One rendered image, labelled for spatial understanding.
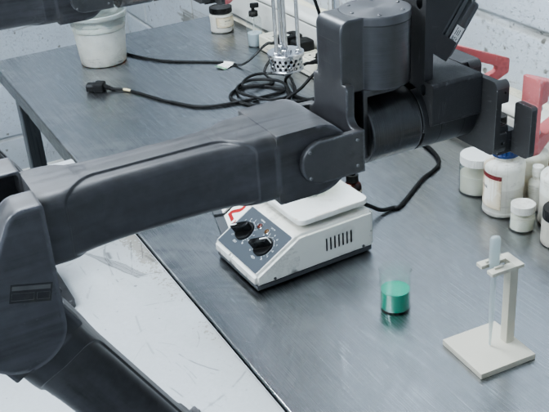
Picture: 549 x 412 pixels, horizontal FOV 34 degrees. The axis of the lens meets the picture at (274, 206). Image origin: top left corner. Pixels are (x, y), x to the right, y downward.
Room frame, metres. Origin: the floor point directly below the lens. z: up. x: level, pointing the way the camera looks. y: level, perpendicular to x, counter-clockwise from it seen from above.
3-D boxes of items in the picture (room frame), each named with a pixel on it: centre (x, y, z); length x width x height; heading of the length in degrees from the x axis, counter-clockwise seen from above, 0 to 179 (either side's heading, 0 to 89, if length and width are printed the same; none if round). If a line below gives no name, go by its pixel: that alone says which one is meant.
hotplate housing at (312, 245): (1.17, -0.03, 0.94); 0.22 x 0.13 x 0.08; 118
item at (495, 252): (0.89, -0.25, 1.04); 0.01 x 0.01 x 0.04; 23
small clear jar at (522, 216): (1.19, -0.37, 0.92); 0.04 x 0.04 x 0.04
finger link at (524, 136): (0.72, -0.23, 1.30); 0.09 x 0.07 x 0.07; 116
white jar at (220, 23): (2.32, 0.10, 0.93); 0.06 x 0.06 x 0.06
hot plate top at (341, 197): (1.18, -0.06, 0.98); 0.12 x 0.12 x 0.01; 28
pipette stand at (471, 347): (0.90, -0.25, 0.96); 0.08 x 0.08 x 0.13; 23
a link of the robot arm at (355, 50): (0.68, -0.06, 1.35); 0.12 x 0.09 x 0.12; 116
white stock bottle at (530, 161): (1.30, -0.41, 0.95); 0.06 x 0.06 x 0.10
